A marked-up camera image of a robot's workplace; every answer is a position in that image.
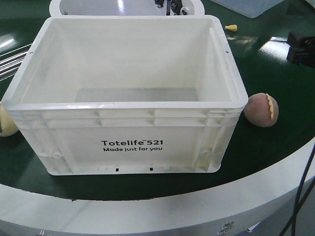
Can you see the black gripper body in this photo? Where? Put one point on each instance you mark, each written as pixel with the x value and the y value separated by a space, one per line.
pixel 301 49

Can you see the pink peach-shaped toy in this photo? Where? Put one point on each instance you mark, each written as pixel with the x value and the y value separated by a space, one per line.
pixel 262 110

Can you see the white plastic Totelife crate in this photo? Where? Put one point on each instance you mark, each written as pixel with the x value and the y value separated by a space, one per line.
pixel 128 95

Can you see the cream round bun toy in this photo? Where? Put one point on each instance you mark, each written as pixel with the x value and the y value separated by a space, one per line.
pixel 7 125

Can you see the translucent plastic bin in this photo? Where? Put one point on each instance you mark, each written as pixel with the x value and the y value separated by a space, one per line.
pixel 248 8

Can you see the small yellow toy piece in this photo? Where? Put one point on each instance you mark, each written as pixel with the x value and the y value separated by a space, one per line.
pixel 232 28

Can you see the black mechanism in hub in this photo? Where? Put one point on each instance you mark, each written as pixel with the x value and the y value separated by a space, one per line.
pixel 173 7

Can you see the metal rod rack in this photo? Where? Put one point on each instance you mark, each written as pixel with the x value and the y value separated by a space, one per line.
pixel 11 61

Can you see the white conveyor table frame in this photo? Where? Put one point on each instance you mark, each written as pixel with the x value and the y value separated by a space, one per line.
pixel 237 205

